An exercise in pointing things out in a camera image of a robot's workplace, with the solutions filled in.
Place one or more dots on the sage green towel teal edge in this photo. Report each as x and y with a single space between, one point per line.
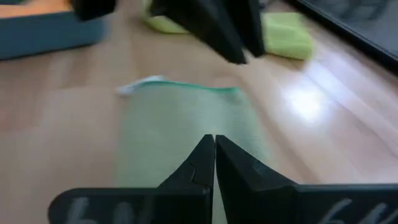
174 124

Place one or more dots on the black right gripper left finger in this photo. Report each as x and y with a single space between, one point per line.
140 205

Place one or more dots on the teal plastic bin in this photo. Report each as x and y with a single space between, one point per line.
46 34

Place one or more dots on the lime green microfiber towel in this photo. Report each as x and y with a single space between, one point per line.
286 37

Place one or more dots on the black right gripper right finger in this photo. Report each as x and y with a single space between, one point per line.
280 205

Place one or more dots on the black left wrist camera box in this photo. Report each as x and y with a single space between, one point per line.
93 7

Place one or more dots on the orange microfiber towel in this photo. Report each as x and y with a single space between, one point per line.
31 7

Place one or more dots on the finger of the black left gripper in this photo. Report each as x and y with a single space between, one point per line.
248 25
205 28

